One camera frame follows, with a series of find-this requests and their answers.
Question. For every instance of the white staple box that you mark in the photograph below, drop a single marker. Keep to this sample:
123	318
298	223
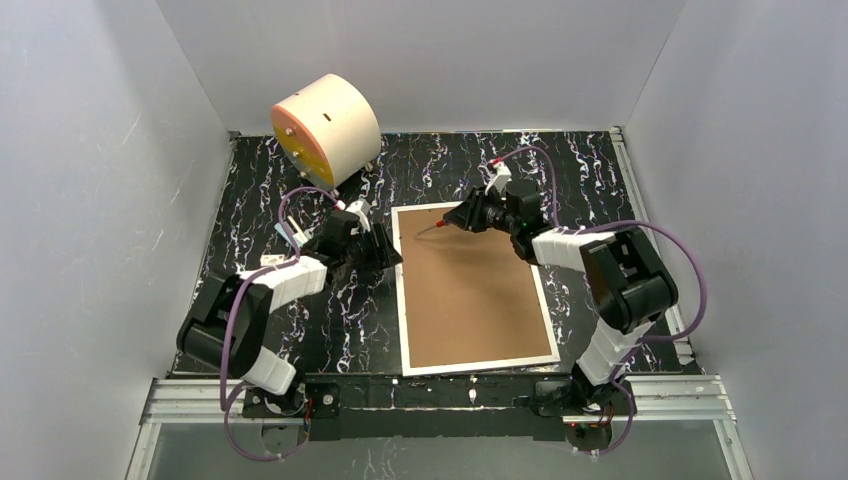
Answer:
271	260

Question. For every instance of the light blue stapler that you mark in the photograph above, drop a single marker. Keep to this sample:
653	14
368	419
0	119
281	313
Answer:
292	233

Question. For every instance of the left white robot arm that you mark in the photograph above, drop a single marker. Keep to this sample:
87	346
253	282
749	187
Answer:
226	325

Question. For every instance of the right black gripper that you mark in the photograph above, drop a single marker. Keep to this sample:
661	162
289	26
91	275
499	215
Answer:
473	210

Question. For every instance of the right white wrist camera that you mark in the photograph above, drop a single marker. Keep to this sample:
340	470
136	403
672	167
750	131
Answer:
501	175

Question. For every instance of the white picture frame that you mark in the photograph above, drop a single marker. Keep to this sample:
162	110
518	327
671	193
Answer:
465	301

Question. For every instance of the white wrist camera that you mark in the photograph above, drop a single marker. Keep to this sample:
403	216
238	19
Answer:
360	208
501	175

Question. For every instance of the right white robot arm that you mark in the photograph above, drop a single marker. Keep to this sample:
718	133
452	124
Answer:
630	286

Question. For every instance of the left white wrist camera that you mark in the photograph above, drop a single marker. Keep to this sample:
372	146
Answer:
360	208

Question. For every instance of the cylindrical beige drawer cabinet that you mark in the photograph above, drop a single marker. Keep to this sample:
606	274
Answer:
328	130

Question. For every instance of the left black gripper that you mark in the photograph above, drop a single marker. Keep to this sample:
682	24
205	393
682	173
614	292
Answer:
370	244

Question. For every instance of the blue red screwdriver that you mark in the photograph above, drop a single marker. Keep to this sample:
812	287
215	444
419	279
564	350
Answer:
432	228

